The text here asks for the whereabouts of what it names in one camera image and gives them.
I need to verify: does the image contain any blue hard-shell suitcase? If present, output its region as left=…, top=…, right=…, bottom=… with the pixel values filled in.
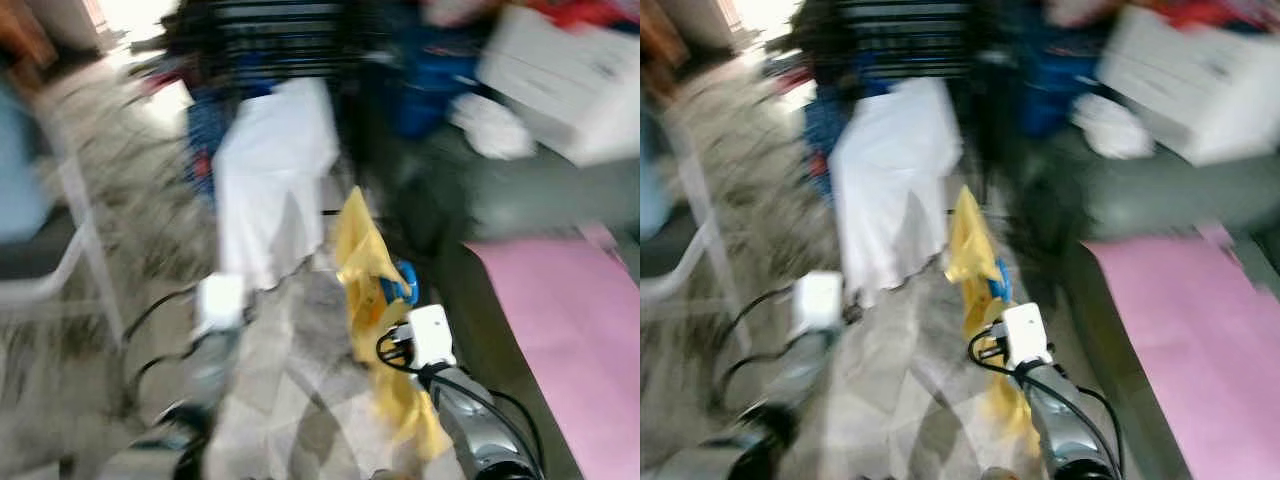
left=1015, top=25, right=1106, bottom=139
left=395, top=25, right=491, bottom=139

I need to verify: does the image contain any white box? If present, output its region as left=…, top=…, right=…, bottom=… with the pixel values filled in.
left=1098, top=5, right=1280, bottom=167
left=478, top=5, right=641, bottom=167

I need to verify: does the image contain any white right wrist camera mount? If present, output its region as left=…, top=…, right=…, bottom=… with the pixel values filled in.
left=1000, top=302, right=1051, bottom=369
left=408, top=304, right=458, bottom=369

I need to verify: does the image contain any yellow shirt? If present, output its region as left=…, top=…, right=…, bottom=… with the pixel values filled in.
left=945, top=186, right=1041, bottom=456
left=332, top=186, right=451, bottom=461

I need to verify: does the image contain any grey-green sofa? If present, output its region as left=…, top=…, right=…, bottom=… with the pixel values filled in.
left=1005, top=125, right=1280, bottom=480
left=385, top=125, right=641, bottom=480

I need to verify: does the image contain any blue plaid shirt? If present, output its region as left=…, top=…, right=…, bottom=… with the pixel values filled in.
left=805, top=85, right=856, bottom=201
left=185, top=85, right=241, bottom=206

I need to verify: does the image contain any black clothes drying rack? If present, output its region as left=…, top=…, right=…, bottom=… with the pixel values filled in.
left=165, top=0, right=401, bottom=216
left=790, top=0, right=1021, bottom=216

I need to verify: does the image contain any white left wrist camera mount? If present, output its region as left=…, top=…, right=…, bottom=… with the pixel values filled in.
left=793, top=271, right=844, bottom=336
left=195, top=273, right=248, bottom=338

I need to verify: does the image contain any white crumpled cloth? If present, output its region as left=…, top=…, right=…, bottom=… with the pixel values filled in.
left=450, top=93, right=536, bottom=161
left=1072, top=93, right=1156, bottom=161

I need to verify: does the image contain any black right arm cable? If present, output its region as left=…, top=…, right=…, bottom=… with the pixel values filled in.
left=376, top=325, right=546, bottom=479
left=967, top=325, right=1126, bottom=476

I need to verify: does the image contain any white shirt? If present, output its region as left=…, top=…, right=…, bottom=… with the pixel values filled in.
left=830, top=78, right=963, bottom=306
left=213, top=78, right=341, bottom=293

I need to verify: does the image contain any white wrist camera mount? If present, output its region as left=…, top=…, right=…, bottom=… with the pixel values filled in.
left=408, top=304, right=458, bottom=369
left=1000, top=302, right=1051, bottom=369
left=793, top=271, right=844, bottom=336
left=195, top=273, right=248, bottom=338

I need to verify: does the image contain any pink mat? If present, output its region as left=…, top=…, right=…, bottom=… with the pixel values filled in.
left=468, top=225, right=641, bottom=480
left=1085, top=225, right=1280, bottom=480

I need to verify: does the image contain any short black left arm cable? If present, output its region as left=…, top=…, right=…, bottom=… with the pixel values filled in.
left=720, top=345, right=801, bottom=406
left=130, top=345, right=201, bottom=401

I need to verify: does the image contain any white grey folding chair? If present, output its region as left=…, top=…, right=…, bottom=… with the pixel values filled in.
left=640, top=100, right=746, bottom=331
left=0, top=80, right=126, bottom=346

